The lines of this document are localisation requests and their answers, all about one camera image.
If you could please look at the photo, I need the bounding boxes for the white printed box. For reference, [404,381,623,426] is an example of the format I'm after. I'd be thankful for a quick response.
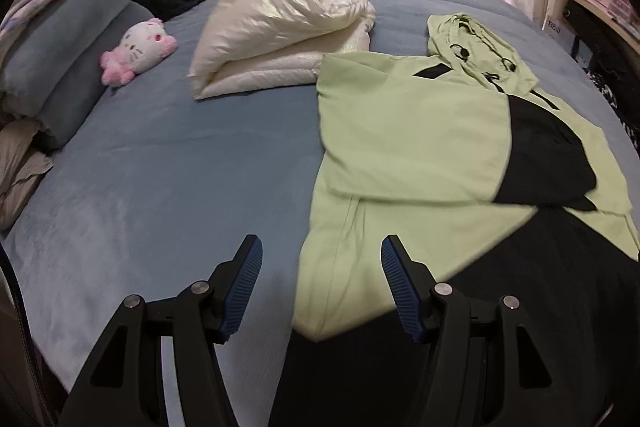
[542,18,576,40]

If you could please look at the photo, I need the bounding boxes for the grey-blue pillow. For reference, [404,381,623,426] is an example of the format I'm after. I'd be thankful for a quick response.
[35,2,156,152]
[0,0,151,105]

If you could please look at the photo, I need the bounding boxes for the black and white patterned cloth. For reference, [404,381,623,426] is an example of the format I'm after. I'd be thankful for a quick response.
[585,67,640,132]

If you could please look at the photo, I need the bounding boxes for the green and black hooded jacket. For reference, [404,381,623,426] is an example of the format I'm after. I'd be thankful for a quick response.
[267,13,640,427]

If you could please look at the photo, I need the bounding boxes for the beige cloth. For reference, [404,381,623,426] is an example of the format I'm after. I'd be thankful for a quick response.
[0,119,53,230]

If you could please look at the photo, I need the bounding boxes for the cream puffer jacket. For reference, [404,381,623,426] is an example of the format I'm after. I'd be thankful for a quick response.
[189,0,377,100]

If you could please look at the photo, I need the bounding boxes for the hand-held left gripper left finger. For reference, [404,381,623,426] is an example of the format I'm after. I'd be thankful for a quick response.
[59,234,263,427]

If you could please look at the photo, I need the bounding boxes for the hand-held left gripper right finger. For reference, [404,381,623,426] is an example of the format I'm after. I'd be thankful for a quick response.
[381,234,608,427]

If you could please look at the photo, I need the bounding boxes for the pink cat plush toy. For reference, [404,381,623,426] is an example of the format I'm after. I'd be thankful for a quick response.
[100,19,178,86]

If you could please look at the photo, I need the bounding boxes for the blue bedspread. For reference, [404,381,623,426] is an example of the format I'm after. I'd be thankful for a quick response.
[0,0,640,408]

